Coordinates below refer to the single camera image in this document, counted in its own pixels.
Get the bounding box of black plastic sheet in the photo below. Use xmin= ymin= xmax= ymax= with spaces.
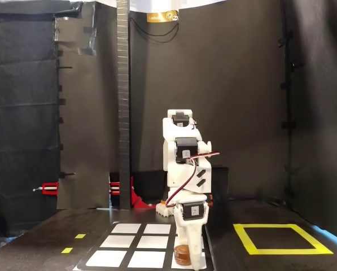
xmin=0 ymin=1 xmax=59 ymax=235

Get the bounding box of yellow tape square outline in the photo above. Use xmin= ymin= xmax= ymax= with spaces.
xmin=233 ymin=224 xmax=334 ymax=256

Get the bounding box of red black white servo cable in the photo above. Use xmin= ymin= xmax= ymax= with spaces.
xmin=165 ymin=151 xmax=221 ymax=207

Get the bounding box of black box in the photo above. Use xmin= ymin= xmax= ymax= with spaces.
xmin=131 ymin=166 xmax=230 ymax=204

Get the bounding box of black checkered pole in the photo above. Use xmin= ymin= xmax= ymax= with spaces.
xmin=116 ymin=0 xmax=132 ymax=210

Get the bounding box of thin black hanging cable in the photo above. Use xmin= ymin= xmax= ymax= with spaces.
xmin=128 ymin=16 xmax=180 ymax=43

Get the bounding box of black cardboard panel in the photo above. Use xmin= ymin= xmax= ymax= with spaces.
xmin=55 ymin=2 xmax=121 ymax=210

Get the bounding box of red bracket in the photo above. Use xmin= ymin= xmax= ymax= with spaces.
xmin=130 ymin=176 xmax=157 ymax=209

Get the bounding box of red clamp with silver rod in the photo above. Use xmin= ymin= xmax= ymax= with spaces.
xmin=32 ymin=182 xmax=59 ymax=195

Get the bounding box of brown wooden cylinder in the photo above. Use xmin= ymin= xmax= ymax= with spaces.
xmin=173 ymin=244 xmax=192 ymax=266

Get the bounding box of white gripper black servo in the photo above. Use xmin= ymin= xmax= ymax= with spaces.
xmin=172 ymin=196 xmax=210 ymax=269

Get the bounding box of gold sticker label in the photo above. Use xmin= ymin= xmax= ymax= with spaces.
xmin=146 ymin=10 xmax=180 ymax=23

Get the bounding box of black white grid mat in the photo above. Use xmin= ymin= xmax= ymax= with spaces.
xmin=76 ymin=222 xmax=214 ymax=271

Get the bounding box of white perforated base plate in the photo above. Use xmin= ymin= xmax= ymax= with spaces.
xmin=156 ymin=202 xmax=176 ymax=218

